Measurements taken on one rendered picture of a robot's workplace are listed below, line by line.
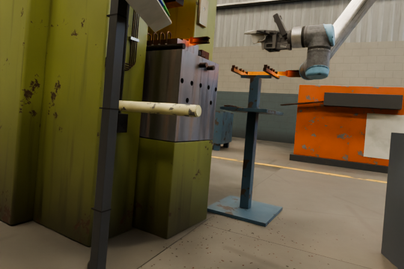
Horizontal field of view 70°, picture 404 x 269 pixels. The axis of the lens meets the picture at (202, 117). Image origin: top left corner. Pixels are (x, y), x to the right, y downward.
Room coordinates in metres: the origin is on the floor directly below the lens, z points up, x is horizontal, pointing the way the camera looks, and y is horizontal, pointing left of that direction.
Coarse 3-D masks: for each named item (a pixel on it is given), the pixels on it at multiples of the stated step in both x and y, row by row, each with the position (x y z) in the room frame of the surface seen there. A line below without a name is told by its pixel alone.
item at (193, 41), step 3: (186, 39) 1.53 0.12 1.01; (189, 39) 1.52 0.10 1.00; (192, 39) 1.51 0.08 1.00; (195, 39) 1.51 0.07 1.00; (198, 39) 1.50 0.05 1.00; (201, 39) 1.49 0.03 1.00; (204, 39) 1.48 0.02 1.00; (207, 39) 1.47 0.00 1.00; (189, 42) 1.51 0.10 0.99; (192, 42) 1.51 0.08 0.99; (195, 42) 1.50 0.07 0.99; (198, 42) 1.49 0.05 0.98; (201, 42) 1.48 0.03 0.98; (204, 42) 1.47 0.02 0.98; (207, 42) 1.47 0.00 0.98; (195, 45) 1.54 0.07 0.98
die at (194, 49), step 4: (156, 40) 1.49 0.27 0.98; (164, 40) 1.47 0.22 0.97; (168, 40) 1.45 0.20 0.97; (172, 40) 1.44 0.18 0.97; (176, 40) 1.43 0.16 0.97; (180, 40) 1.45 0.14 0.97; (184, 40) 1.47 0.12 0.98; (188, 40) 1.51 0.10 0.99; (148, 44) 1.52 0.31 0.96; (156, 44) 1.49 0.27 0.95; (188, 44) 1.51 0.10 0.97; (196, 44) 1.57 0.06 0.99; (188, 48) 1.51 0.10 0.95; (192, 48) 1.54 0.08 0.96; (196, 48) 1.57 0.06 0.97; (192, 52) 1.55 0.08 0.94; (196, 52) 1.58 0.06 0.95
